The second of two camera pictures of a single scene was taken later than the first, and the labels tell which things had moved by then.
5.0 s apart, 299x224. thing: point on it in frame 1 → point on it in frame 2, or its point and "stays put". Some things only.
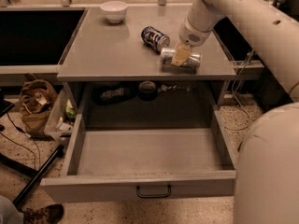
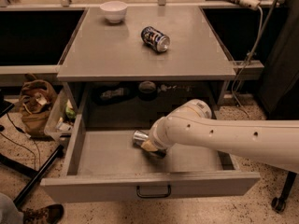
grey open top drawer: [146, 165] stays put
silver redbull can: [166, 55] → [139, 137]
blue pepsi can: [154, 39] stays put
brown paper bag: [36, 102] stays put
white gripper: [191, 35] → [154, 138]
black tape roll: [148, 91] stays put
